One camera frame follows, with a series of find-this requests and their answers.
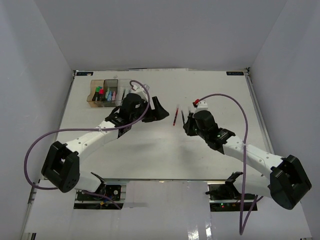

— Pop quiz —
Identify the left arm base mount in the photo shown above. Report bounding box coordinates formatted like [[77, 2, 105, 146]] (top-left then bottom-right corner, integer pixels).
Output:
[[73, 185, 124, 210]]

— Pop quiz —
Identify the mint green correction tape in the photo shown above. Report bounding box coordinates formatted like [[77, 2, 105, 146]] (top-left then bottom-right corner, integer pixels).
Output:
[[105, 87, 111, 102]]

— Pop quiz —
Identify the amber transparent container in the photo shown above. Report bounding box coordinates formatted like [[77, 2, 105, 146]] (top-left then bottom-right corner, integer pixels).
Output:
[[86, 79, 104, 108]]

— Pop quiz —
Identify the red pen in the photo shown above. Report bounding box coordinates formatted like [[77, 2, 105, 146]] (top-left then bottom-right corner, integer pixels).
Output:
[[172, 104, 180, 126]]

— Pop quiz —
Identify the pink cap black highlighter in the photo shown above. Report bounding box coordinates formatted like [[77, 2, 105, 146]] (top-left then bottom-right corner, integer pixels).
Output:
[[96, 88, 105, 102]]

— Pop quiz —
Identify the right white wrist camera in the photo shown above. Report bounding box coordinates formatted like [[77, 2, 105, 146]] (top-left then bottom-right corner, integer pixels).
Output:
[[192, 99, 208, 113]]

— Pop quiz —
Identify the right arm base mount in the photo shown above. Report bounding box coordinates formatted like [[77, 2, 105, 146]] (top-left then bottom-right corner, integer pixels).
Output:
[[205, 171, 243, 213]]

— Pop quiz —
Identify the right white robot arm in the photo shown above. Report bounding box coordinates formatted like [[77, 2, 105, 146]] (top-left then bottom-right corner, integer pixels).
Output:
[[183, 110, 312, 210]]

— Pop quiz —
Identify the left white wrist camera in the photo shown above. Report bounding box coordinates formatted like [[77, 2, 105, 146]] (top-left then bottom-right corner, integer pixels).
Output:
[[130, 84, 150, 101]]

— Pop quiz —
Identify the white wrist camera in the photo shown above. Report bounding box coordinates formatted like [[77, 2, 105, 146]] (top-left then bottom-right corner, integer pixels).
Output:
[[192, 99, 208, 113], [130, 84, 150, 101]]

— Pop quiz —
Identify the purple pen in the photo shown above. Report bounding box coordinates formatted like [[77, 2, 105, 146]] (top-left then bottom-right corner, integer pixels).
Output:
[[180, 108, 186, 125]]

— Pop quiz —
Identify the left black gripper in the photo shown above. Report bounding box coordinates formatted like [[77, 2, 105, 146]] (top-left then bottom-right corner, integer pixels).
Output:
[[130, 97, 169, 124]]

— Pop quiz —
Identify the clear transparent container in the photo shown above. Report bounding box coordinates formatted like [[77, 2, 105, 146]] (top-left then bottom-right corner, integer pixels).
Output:
[[115, 78, 131, 106]]

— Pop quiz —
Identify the blue table label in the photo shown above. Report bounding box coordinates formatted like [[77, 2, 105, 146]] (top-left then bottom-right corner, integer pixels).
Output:
[[226, 71, 244, 76], [76, 71, 94, 76]]

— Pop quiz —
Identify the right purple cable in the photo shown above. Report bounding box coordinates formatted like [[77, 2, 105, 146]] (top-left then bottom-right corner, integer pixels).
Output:
[[197, 93, 258, 236]]

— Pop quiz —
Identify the left blue table label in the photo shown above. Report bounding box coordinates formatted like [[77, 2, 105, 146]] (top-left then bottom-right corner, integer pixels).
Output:
[[76, 71, 94, 76]]

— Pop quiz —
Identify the green cap black highlighter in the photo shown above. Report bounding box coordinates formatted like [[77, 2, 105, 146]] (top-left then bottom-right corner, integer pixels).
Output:
[[92, 86, 100, 102]]

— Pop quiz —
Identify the right blue table label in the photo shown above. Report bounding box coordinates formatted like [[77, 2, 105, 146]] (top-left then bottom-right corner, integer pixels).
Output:
[[226, 71, 244, 76]]

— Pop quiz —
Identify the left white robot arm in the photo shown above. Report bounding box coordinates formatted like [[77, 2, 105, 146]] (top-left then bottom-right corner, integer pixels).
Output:
[[41, 93, 170, 200]]

